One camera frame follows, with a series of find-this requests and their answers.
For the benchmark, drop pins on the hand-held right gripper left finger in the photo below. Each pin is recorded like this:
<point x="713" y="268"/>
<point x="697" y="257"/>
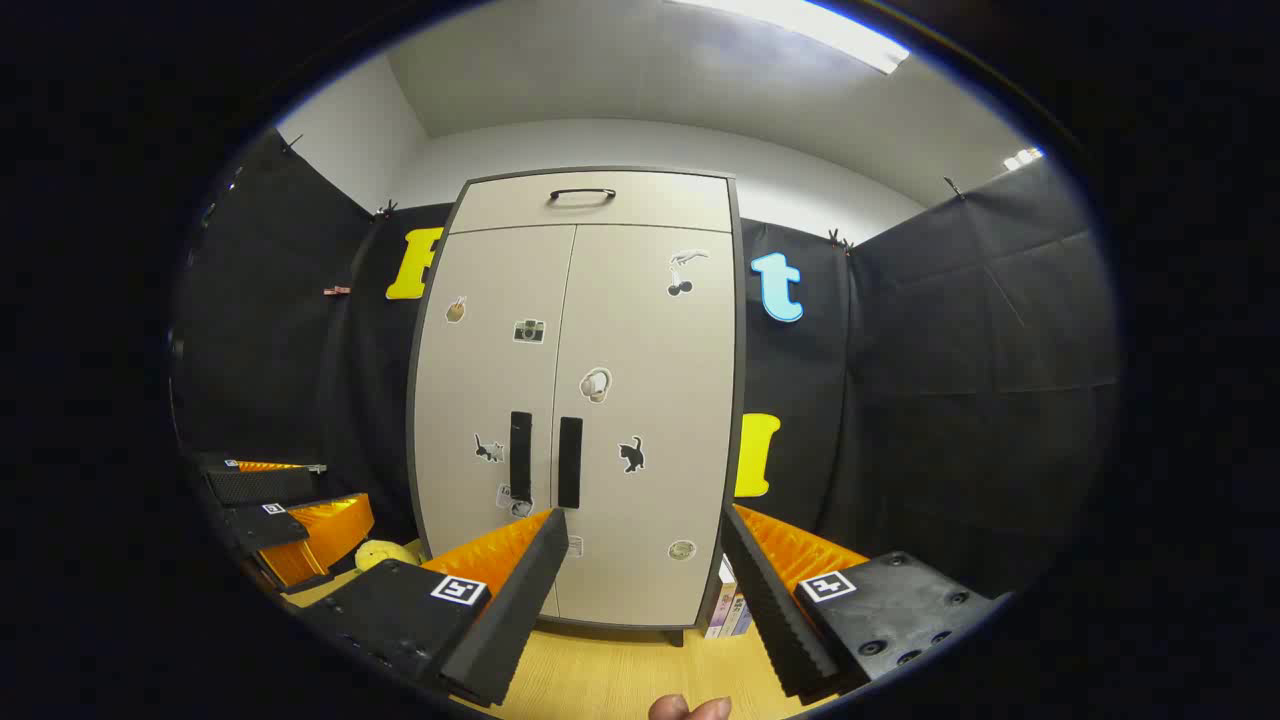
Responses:
<point x="520" y="600"/>

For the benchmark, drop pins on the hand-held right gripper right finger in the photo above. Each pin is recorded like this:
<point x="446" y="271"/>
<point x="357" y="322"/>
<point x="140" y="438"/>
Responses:
<point x="770" y="610"/>

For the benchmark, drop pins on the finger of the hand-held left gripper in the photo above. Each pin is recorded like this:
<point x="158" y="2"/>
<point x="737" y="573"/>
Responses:
<point x="260" y="485"/>
<point x="260" y="528"/>

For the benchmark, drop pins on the grey double-door shoe cabinet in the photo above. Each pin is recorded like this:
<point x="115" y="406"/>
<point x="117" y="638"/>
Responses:
<point x="742" y="400"/>

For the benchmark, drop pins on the beige cabinet door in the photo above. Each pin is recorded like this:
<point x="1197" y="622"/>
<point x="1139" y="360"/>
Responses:
<point x="480" y="380"/>
<point x="660" y="380"/>

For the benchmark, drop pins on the beige cabinet drawer front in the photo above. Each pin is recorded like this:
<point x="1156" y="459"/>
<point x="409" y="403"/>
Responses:
<point x="660" y="200"/>

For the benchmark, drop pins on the purple spine book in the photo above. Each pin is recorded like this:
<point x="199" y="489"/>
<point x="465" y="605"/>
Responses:
<point x="740" y="615"/>

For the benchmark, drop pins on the yellow plush toy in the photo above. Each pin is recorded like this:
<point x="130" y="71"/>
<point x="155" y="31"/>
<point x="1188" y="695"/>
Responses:
<point x="385" y="555"/>

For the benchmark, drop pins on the black backdrop cloth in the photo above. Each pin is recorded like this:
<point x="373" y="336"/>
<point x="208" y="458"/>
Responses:
<point x="950" y="400"/>

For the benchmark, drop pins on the black clip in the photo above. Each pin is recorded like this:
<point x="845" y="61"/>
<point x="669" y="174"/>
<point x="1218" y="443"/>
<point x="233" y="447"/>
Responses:
<point x="385" y="210"/>
<point x="955" y="187"/>
<point x="838" y="240"/>
<point x="290" y="143"/>

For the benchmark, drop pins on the small ceiling light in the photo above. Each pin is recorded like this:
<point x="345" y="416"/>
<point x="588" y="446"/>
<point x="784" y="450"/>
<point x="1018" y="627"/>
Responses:
<point x="1023" y="158"/>

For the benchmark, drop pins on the long ceiling light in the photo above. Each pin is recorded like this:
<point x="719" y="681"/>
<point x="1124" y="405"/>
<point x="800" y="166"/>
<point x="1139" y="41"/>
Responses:
<point x="810" y="30"/>

